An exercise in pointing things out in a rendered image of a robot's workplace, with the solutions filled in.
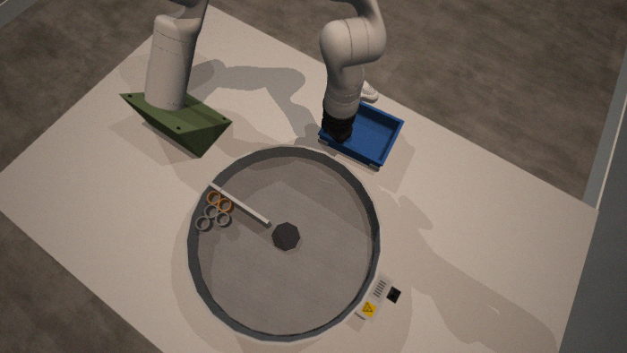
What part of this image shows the grey metal ring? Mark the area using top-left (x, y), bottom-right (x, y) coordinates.
top-left (195, 216), bottom-right (213, 232)
top-left (215, 211), bottom-right (232, 228)
top-left (204, 204), bottom-right (220, 220)

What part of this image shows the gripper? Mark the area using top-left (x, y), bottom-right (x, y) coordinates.
top-left (322, 81), bottom-right (379, 144)

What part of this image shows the blue rectangular tray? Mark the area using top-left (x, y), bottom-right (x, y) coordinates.
top-left (318, 101), bottom-right (405, 172)

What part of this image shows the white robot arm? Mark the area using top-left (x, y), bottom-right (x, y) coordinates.
top-left (144, 0), bottom-right (387, 111)

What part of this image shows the bronze bushing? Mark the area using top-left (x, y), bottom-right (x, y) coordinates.
top-left (207, 191), bottom-right (224, 205)
top-left (218, 198), bottom-right (235, 214)

